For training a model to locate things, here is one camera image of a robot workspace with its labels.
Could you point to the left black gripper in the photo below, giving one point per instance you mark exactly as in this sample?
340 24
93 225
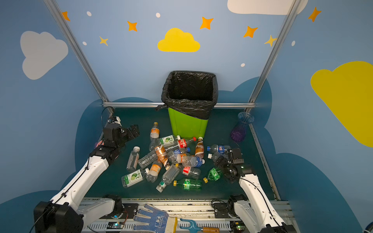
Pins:
128 132

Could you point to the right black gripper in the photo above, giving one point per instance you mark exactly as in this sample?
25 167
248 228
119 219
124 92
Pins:
223 162

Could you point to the small green Sprite bottle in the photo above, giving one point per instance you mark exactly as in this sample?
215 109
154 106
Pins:
213 175

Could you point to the clear bottle white cap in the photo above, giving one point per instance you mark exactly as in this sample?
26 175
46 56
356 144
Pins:
216 156

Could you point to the blue Pepsi label bottle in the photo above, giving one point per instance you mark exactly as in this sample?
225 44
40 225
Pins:
222 149

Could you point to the orange Fanta bottle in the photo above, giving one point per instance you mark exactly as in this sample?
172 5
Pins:
154 134

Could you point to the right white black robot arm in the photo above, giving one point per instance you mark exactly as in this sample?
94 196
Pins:
256 211

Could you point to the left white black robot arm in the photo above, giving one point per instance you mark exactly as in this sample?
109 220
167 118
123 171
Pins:
62 213

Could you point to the lime label bottle near bin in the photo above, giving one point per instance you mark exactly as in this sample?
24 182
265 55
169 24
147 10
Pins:
168 140

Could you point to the green plastic trash bin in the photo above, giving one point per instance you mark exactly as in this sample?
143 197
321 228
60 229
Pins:
187 126

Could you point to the black bin liner bag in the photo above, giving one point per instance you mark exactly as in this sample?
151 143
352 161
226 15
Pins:
194 93

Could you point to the pink plastic watering can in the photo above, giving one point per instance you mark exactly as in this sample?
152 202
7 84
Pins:
99 143

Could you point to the purple glass vase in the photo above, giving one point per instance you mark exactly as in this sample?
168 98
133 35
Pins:
238 133

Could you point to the brown Nescafe bottle white cap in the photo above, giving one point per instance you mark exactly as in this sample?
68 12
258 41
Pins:
199 148

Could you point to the clear ribbed water bottle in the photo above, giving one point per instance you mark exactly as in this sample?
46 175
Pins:
148 159

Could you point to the red label bottle lying front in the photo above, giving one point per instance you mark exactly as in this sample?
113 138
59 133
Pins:
191 172

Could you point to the large lime label bottle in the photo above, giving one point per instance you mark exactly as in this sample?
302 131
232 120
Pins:
134 177

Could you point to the orange red label bottle centre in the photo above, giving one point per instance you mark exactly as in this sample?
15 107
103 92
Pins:
176 158

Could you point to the clear bottle blue cap centre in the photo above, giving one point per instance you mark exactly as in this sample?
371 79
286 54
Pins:
192 161

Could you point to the green Sprite bottle yellow cap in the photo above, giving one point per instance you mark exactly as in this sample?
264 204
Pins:
188 184

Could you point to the brown Nescafe bottle lying centre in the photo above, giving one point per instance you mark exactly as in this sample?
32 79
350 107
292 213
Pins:
162 156

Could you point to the orange label bottle front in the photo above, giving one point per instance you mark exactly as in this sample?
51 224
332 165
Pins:
154 171

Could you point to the red cola bottle lying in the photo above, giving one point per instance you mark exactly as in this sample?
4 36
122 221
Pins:
182 143

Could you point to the right green circuit board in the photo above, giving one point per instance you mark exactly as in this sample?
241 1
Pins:
237 227

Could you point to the green circuit board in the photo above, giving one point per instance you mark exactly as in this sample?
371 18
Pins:
237 227
115 225

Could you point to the clear bottle green label front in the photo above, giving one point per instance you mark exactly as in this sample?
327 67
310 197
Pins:
168 177

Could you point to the left green circuit board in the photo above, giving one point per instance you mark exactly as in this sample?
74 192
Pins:
115 225

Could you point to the blue dotted work glove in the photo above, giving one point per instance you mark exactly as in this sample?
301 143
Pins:
150 219

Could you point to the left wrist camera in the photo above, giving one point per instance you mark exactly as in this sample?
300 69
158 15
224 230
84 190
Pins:
115 119

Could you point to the aluminium back frame rail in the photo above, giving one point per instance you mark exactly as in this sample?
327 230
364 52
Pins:
154 105

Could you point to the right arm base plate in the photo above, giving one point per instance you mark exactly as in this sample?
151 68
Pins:
221 210

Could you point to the teal garden fork wooden handle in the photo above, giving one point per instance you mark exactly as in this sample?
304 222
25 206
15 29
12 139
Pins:
193 227

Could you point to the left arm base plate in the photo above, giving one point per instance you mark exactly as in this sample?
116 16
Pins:
129 210

